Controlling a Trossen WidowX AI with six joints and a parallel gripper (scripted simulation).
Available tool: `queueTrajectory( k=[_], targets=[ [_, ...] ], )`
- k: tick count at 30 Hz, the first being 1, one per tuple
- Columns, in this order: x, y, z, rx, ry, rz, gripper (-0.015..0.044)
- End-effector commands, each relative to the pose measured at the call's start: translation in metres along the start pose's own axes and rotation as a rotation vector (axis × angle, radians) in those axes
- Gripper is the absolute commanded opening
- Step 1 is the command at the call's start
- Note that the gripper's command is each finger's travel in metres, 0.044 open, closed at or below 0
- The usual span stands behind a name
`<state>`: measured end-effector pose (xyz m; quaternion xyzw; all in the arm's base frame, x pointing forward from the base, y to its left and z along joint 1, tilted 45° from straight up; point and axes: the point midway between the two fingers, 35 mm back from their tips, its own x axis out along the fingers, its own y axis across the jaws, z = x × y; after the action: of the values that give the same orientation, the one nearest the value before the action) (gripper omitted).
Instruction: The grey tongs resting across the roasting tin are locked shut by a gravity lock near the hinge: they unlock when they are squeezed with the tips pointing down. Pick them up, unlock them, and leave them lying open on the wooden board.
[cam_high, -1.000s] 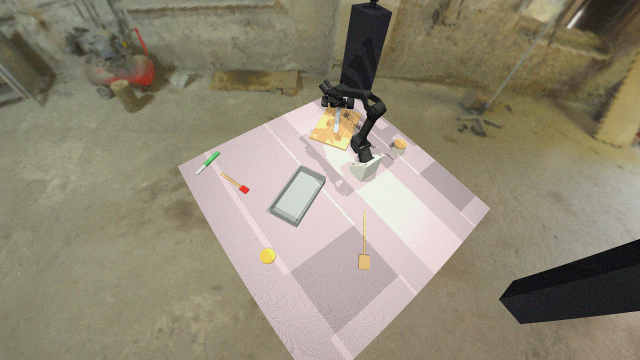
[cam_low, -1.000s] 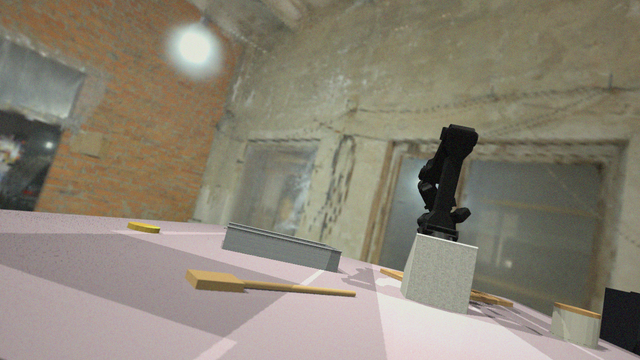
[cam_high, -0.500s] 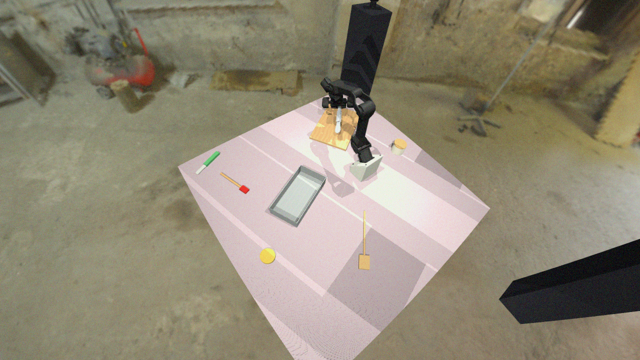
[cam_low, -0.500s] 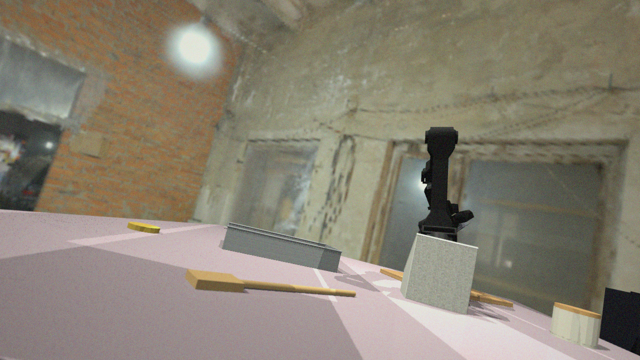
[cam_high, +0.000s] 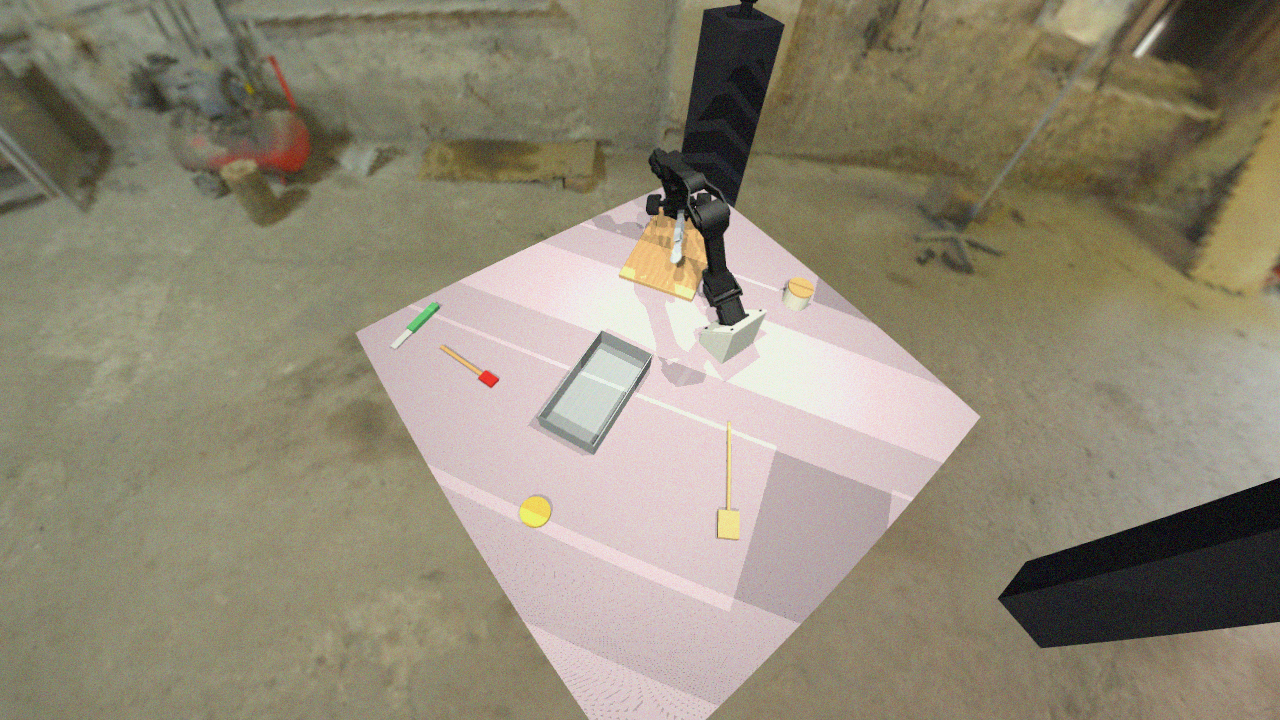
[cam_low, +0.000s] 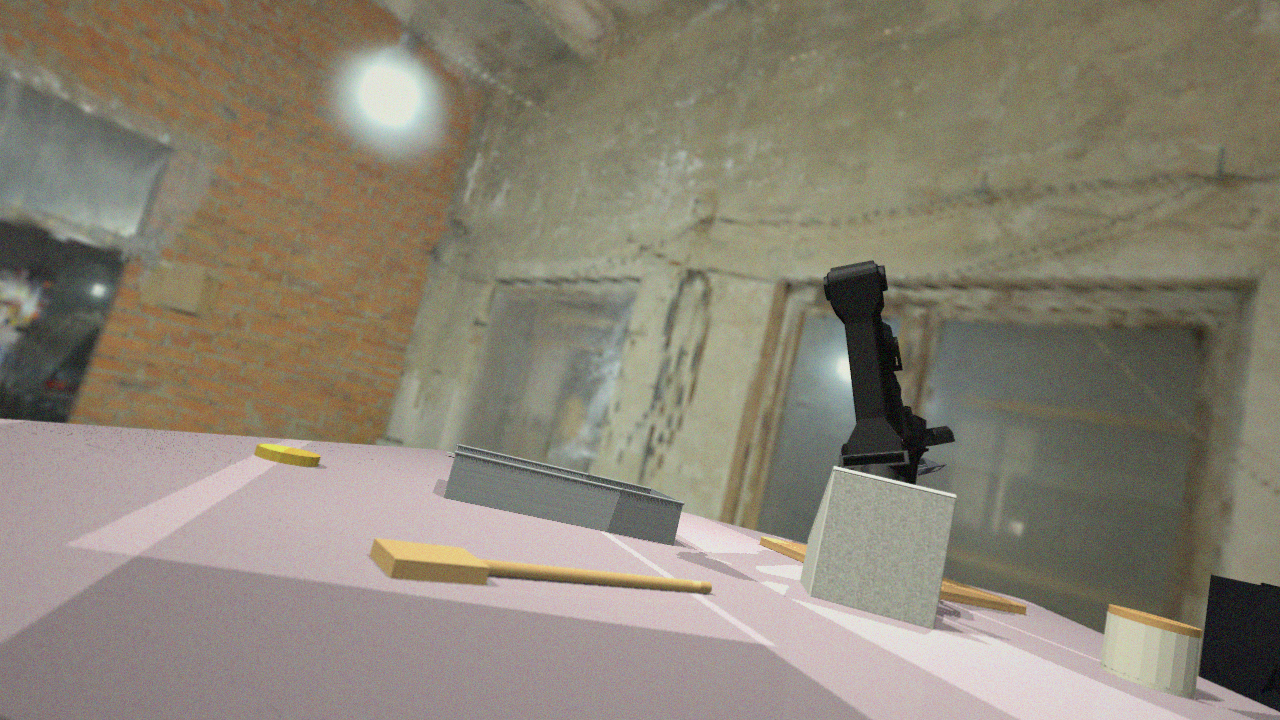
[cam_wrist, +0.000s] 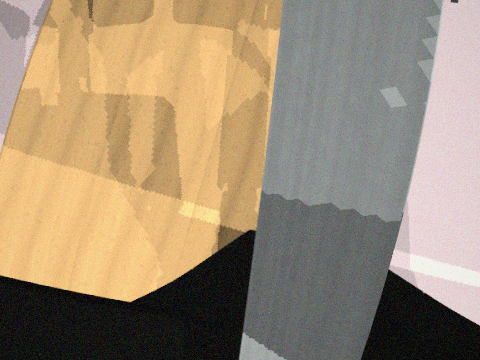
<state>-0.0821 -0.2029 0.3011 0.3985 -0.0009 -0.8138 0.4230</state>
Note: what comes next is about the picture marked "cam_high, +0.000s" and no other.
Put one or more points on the yellow flat disc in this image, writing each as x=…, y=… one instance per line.
x=535, y=512

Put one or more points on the light wooden board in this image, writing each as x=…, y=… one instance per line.
x=649, y=263

